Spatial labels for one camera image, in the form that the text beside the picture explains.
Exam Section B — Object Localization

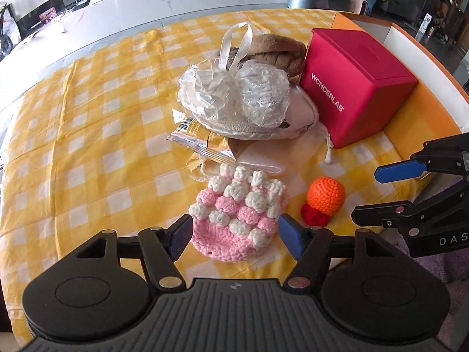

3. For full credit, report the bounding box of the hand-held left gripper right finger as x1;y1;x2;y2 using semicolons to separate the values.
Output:
278;213;398;290

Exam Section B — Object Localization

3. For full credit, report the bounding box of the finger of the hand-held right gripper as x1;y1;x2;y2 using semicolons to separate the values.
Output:
374;134;469;184
351;181;469;236

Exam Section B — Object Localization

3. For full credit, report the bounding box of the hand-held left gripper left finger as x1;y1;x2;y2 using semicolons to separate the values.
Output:
68;214;193;290

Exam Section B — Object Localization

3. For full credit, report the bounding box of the red crochet piece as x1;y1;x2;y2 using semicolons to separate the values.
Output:
301;203;332;227

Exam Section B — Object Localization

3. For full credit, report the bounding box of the orange crochet ball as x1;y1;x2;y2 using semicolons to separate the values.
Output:
307;177;346;216

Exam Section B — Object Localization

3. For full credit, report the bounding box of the pink white crochet pouch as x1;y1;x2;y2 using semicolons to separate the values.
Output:
188;163;289;263

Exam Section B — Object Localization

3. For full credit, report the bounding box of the orange white cardboard box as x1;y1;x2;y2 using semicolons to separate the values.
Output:
332;12;469;182

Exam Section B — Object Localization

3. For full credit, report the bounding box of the sheer brown organza bag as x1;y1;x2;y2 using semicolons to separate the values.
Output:
187;123;335;184

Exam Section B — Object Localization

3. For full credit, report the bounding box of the gold snack packet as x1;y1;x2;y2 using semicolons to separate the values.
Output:
165;117;237;164

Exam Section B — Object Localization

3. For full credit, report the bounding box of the clear plastic bag with ribbon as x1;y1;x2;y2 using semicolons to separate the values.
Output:
178;22;290;131

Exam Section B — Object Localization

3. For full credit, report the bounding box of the brown plush toy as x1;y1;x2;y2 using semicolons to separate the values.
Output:
229;33;307;77

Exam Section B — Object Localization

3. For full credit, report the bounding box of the purple fuzzy cloth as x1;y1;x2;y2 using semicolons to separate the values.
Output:
399;183;469;341

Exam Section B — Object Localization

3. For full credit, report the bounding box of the magenta box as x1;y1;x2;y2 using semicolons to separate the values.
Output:
298;27;419;150

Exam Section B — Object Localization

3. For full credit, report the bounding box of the yellow checked tablecloth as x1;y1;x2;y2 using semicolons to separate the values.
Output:
0;7;433;341

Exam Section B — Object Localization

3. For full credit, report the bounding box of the white carton bottle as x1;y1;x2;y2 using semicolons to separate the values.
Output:
416;13;431;39

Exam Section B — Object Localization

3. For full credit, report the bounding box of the plant in dark vase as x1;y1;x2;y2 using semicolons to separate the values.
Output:
0;3;15;56

